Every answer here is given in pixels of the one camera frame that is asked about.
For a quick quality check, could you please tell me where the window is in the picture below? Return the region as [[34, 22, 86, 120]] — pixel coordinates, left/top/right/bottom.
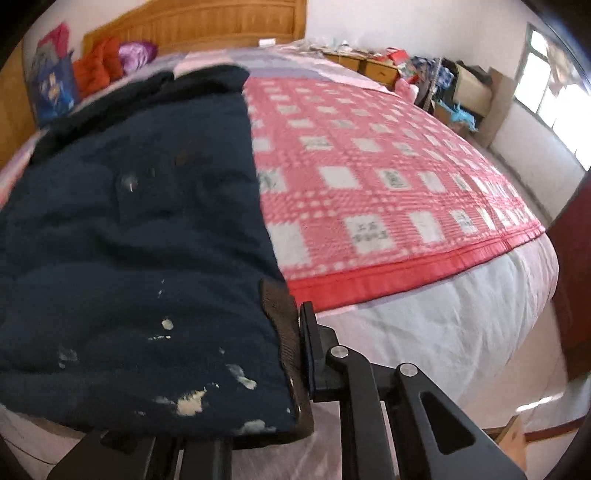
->
[[515, 21, 591, 171]]

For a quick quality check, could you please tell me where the red checked blanket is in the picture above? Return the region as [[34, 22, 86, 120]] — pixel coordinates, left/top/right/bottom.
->
[[242, 76, 548, 312]]

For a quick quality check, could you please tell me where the pile of dark patterned clothes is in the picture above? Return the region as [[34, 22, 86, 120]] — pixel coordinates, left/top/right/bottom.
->
[[411, 55, 458, 116]]

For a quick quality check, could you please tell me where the dark red wooden door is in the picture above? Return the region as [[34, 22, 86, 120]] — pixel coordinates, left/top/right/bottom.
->
[[547, 173, 591, 384]]

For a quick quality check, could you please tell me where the blue printed bag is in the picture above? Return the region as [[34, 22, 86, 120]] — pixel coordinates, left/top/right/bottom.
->
[[27, 53, 81, 125]]

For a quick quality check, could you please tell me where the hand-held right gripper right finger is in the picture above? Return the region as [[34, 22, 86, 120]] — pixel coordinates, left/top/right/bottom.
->
[[299, 302, 527, 480]]

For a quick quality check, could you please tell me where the large cardboard box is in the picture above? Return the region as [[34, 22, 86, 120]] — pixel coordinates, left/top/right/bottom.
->
[[455, 62, 515, 148]]

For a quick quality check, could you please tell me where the wooden bed headboard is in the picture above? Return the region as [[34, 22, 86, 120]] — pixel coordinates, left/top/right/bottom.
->
[[82, 0, 308, 58]]

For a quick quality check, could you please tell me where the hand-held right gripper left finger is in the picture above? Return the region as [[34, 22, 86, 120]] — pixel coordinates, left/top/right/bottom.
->
[[46, 429, 234, 480]]

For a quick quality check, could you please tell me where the pink cloth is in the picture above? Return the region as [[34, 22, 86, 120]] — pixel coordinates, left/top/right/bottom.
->
[[37, 23, 71, 61]]

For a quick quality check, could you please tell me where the navy blue jacket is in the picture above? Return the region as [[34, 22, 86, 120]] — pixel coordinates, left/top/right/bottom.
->
[[0, 65, 315, 450]]

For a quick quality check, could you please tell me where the light blue cloth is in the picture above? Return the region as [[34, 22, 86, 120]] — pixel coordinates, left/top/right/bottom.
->
[[445, 104, 478, 134]]

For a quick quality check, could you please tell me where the wooden cabinet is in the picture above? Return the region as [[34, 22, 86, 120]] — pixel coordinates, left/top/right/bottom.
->
[[323, 51, 402, 86]]

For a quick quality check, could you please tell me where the wooden wardrobe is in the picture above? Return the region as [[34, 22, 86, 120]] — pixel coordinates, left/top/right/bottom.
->
[[0, 46, 38, 158]]

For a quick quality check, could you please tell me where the purple patterned pillow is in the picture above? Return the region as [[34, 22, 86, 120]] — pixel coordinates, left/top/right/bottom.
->
[[119, 41, 159, 70]]

